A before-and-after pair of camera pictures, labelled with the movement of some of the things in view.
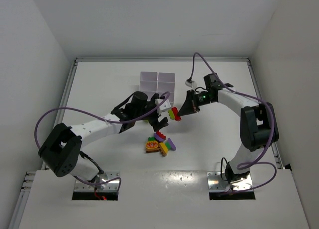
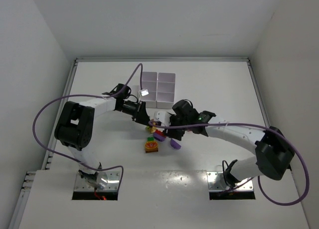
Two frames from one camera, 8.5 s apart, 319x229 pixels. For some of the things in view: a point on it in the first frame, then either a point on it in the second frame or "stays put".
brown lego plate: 149,150 stays put
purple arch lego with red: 159,136 stays put
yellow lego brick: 163,149 → 152,129
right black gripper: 194,102 → 175,132
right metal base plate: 216,183 stays put
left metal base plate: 111,185 stays put
